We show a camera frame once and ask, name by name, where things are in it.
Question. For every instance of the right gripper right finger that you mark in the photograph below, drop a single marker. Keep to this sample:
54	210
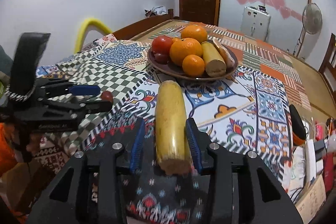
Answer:
202	149

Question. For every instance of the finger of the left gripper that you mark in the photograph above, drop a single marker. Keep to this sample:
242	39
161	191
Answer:
94	107
84	90

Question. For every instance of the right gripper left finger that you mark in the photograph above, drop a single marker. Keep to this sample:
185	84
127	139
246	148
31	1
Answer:
128	148

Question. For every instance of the long yellow banana piece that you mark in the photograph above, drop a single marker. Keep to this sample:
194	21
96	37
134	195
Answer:
172	148

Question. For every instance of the red tomato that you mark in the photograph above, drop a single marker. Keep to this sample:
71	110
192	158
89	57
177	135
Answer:
162	45

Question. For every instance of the large orange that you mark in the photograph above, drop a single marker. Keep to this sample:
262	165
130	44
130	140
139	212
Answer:
182	48

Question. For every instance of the small orange mandarin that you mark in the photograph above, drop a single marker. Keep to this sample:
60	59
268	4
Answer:
176	39

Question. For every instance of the left hand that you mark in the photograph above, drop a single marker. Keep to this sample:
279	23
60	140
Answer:
33	146

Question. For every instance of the red grape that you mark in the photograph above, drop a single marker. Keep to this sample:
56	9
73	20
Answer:
107	96

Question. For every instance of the yellow foam tube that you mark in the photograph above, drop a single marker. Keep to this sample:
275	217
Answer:
87	26

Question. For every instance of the patterned patchwork cloth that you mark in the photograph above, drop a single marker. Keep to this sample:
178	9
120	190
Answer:
246	114

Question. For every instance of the small dark red fruit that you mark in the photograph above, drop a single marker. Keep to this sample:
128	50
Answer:
161	58

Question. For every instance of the small orange under gripper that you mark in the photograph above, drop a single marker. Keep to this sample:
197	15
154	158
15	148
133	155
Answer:
193	66

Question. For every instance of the banana piece on plate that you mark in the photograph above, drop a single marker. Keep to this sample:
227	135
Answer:
214	64

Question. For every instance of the dark purple plate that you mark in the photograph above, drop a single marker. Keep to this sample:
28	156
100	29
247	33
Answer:
176	71

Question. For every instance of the white power strip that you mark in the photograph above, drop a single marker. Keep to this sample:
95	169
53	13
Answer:
310	159

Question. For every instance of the striped patchwork blanket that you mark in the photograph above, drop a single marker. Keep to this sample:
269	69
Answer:
262	57

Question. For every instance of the clothes heap in corner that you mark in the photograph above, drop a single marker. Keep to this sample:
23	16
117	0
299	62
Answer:
156	11

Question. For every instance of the cardboard box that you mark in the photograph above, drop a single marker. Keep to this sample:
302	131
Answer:
312	200

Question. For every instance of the orange on plate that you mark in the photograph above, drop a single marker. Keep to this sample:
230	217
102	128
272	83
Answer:
196	32

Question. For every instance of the white suitcase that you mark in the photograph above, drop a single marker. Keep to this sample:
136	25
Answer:
255	22

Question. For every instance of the wooden bed headboard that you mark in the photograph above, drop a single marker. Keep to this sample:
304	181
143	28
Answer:
327	68

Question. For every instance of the standing electric fan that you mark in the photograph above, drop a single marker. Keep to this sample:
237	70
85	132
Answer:
312	22

